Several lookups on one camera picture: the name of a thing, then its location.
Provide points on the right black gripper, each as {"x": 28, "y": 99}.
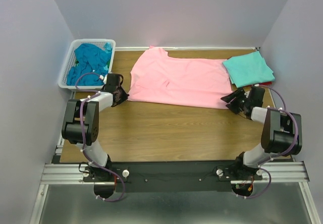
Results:
{"x": 232, "y": 106}

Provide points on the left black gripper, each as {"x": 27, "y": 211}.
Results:
{"x": 124, "y": 97}

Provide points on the pink t shirt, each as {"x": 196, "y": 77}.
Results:
{"x": 158, "y": 78}

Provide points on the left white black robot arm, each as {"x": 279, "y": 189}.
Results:
{"x": 81, "y": 120}

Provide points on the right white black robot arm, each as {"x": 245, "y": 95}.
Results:
{"x": 281, "y": 133}

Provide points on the folded teal t shirt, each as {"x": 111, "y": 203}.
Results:
{"x": 248, "y": 69}

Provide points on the folded red t shirt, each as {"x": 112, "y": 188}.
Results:
{"x": 264, "y": 83}

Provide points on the blue t shirt in basket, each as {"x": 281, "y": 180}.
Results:
{"x": 91, "y": 62}

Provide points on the light teal cloth in basket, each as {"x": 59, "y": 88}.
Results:
{"x": 108, "y": 48}

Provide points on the white plastic basket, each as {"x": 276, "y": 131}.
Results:
{"x": 69, "y": 62}

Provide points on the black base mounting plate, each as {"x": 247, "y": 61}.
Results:
{"x": 171, "y": 176}

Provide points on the aluminium frame rail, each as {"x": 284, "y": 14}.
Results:
{"x": 61, "y": 174}

